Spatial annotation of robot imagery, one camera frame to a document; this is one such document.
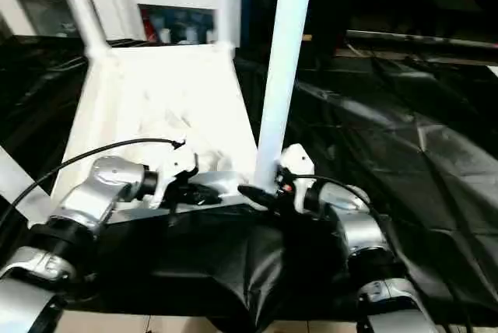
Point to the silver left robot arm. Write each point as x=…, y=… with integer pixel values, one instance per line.
x=85, y=208

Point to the white plastic table top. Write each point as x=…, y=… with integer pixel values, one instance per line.
x=163, y=99

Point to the black metal rod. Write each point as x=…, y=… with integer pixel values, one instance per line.
x=420, y=39

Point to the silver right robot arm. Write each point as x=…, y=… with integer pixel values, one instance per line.
x=358, y=232

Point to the white flat panel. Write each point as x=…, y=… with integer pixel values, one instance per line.
x=493, y=71

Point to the black plastic mat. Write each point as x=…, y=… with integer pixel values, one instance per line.
x=420, y=162

